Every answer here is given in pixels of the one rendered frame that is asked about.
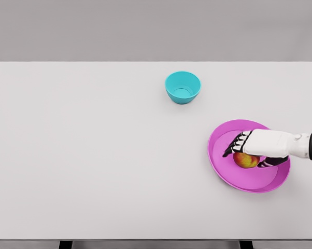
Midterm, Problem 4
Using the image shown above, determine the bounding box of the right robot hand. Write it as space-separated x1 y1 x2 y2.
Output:
222 129 295 169

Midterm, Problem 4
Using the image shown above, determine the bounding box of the red yellow apple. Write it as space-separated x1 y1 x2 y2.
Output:
233 152 260 169

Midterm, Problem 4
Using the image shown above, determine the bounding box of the pink plate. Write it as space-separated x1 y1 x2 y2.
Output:
207 119 291 194

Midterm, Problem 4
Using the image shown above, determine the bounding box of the blue bowl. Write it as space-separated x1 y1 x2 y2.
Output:
164 71 202 106

